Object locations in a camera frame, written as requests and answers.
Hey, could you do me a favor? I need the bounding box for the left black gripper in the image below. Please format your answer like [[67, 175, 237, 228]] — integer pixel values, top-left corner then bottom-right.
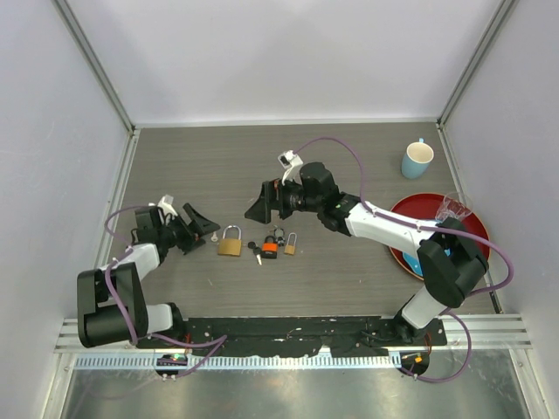
[[158, 204, 219, 255]]

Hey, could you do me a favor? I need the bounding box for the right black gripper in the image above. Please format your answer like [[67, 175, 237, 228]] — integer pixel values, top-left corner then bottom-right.
[[245, 173, 322, 225]]

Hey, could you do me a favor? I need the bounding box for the large brass padlock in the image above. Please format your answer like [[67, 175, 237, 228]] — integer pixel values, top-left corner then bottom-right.
[[217, 224, 242, 257]]

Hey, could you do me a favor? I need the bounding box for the orange black padlock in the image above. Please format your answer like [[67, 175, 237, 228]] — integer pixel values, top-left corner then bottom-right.
[[260, 235, 279, 259]]

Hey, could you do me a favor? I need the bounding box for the small brass padlock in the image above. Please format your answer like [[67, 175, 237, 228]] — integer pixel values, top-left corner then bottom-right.
[[284, 232, 298, 256]]

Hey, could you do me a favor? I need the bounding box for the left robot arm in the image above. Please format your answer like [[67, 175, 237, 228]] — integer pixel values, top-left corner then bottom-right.
[[77, 197, 224, 349]]

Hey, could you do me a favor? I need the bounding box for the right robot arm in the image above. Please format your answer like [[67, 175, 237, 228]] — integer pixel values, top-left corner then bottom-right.
[[245, 162, 488, 345]]

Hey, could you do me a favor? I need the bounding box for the blue dotted plate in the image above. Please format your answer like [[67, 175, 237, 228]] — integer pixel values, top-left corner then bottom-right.
[[402, 253, 423, 278]]

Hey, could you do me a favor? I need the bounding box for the light blue mug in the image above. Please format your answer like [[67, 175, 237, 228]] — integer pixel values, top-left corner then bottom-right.
[[401, 138, 435, 180]]

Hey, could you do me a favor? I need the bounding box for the red round tray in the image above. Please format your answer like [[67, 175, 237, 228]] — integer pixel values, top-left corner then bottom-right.
[[389, 193, 490, 280]]

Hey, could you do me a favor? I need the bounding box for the clear drinking glass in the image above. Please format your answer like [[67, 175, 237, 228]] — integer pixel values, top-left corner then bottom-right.
[[435, 191, 473, 222]]

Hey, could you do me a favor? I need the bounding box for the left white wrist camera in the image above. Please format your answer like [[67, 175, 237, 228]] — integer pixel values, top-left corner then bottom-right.
[[148, 195, 178, 217]]

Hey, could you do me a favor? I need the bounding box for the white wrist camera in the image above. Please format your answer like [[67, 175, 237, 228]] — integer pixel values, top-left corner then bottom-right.
[[148, 195, 178, 217], [278, 150, 303, 185]]

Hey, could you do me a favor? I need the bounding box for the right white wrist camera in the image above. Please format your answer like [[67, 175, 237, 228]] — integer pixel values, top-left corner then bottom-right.
[[278, 150, 303, 185]]

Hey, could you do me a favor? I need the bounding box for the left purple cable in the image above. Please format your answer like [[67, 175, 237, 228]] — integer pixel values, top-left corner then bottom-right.
[[104, 204, 228, 379]]

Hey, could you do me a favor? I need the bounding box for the purple cable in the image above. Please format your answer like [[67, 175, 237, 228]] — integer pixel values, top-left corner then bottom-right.
[[296, 137, 515, 383], [104, 204, 228, 379]]

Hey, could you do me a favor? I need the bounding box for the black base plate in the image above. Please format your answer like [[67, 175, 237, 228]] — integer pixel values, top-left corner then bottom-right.
[[135, 314, 449, 360]]

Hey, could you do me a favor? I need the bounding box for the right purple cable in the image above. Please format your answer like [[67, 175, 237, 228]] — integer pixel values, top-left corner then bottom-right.
[[296, 137, 515, 383]]

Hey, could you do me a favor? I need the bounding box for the white slotted cable duct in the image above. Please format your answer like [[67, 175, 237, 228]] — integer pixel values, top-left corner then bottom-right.
[[74, 351, 401, 371]]

